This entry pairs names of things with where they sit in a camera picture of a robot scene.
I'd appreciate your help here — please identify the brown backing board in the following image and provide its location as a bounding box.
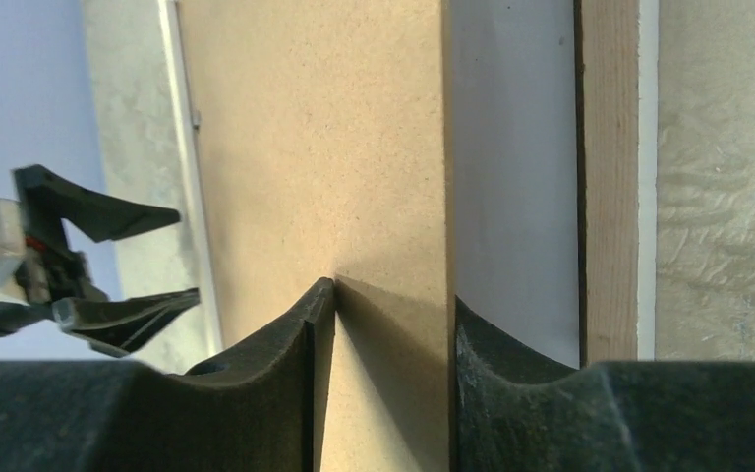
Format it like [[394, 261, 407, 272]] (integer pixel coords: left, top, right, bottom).
[[179, 1, 454, 471]]

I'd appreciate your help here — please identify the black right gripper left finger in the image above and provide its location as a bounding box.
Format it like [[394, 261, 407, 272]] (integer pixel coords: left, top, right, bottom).
[[0, 277, 335, 471]]

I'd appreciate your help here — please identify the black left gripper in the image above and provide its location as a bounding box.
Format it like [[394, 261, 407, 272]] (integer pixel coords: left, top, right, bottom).
[[0, 164, 201, 358]]

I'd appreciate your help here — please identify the wooden picture frame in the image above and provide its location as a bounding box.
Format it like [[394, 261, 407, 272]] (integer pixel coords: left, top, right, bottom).
[[574, 1, 660, 366]]

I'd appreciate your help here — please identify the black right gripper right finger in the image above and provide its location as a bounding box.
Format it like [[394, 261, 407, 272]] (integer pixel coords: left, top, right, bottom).
[[455, 303, 755, 471]]

